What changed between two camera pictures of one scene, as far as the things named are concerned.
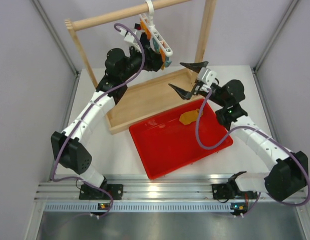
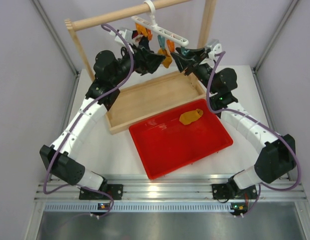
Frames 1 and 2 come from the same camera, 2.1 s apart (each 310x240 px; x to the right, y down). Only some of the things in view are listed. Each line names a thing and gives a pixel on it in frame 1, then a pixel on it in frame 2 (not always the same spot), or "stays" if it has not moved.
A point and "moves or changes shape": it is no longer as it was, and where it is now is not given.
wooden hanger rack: (148, 95) stays
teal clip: (156, 45) -> (162, 41)
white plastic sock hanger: (149, 25) moves or changes shape
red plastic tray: (165, 146) stays
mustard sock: (189, 117) stays
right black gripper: (187, 95) -> (183, 62)
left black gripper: (153, 61) stays
